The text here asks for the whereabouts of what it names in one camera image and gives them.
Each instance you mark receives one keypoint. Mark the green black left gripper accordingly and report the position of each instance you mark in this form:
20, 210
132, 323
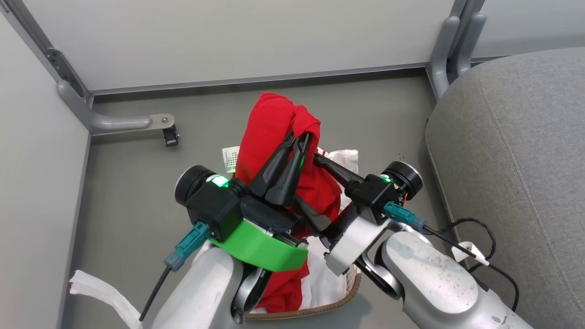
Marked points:
256, 249

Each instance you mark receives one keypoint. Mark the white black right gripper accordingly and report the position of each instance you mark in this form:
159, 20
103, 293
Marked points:
352, 244

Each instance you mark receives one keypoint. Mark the red garment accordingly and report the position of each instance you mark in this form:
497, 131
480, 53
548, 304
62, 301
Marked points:
267, 128

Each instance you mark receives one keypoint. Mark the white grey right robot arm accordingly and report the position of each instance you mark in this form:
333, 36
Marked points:
434, 283

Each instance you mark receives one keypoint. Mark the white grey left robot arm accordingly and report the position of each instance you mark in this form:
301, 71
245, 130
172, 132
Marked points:
201, 292

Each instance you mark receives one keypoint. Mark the woven laundry basket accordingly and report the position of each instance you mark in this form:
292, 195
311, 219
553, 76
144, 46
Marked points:
338, 299

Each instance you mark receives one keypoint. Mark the white printed care label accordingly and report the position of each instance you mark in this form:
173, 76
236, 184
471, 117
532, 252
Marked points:
230, 160

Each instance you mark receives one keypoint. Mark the white garment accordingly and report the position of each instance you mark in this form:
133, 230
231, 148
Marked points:
327, 283

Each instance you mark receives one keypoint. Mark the grey partition foot with caster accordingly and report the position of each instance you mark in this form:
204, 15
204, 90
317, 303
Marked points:
114, 122

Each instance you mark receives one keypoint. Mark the grey forked partition foot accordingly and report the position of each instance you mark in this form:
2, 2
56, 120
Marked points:
445, 50

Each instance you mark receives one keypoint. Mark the grey fabric sofa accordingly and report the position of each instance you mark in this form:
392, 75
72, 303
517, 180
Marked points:
516, 173

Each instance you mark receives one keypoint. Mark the white cloth strip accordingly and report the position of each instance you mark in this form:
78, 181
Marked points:
103, 290

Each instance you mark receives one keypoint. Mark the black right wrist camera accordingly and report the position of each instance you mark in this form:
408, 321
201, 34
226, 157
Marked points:
379, 192

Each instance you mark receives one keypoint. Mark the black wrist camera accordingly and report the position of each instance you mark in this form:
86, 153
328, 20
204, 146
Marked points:
379, 192
210, 203

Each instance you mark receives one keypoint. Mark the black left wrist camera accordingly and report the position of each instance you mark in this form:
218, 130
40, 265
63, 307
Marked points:
210, 203

